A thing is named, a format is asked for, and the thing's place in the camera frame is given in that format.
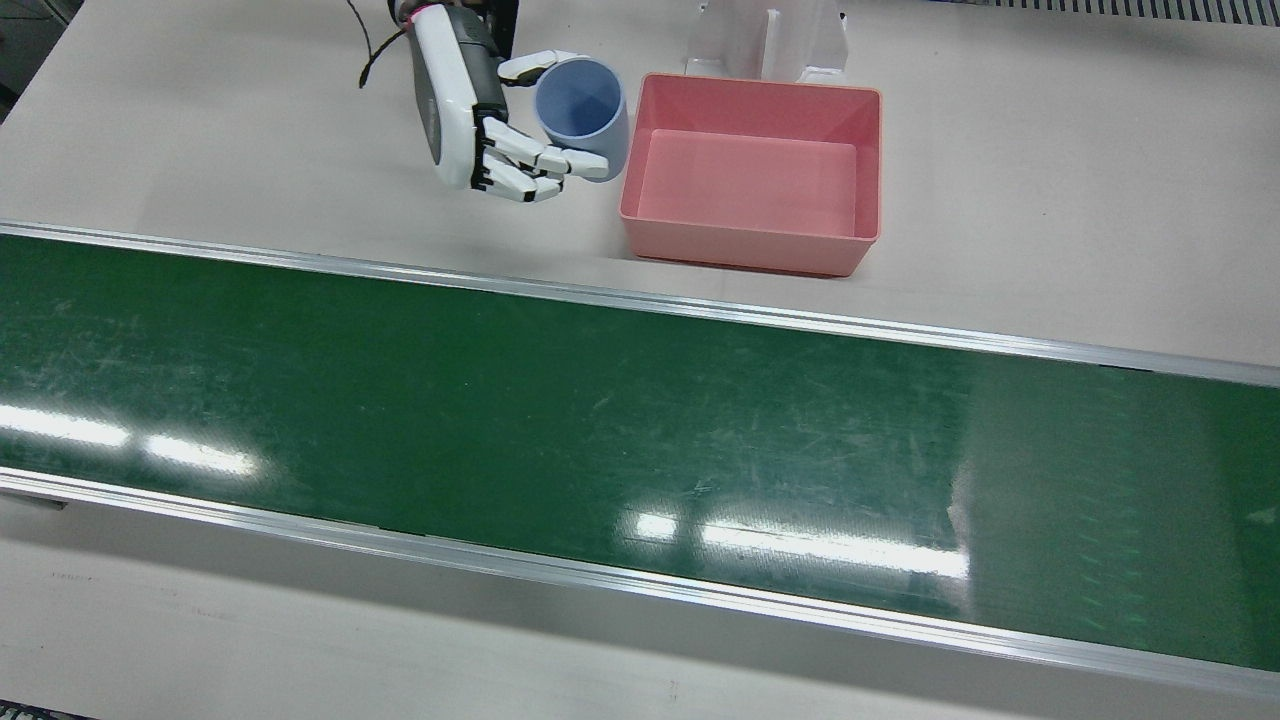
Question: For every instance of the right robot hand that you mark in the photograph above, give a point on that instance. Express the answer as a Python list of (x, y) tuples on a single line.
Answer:
[(455, 100)]

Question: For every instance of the blue plastic cup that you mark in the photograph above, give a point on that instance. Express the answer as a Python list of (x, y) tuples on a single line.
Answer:
[(585, 110)]

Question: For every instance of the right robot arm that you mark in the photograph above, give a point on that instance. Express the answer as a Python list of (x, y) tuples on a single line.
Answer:
[(405, 8)]

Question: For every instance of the pink plastic box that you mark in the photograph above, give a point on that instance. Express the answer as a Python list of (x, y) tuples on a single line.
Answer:
[(750, 180)]

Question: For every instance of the white plastic stand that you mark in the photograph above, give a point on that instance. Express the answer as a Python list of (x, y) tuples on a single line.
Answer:
[(740, 40)]

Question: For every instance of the green conveyor belt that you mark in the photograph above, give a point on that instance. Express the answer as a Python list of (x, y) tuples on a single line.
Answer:
[(600, 430)]

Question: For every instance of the ribbed metal grille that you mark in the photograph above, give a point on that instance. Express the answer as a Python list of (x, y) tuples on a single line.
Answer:
[(1150, 8)]

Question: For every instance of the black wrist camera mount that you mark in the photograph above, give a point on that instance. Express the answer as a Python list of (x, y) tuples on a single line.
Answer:
[(505, 25)]

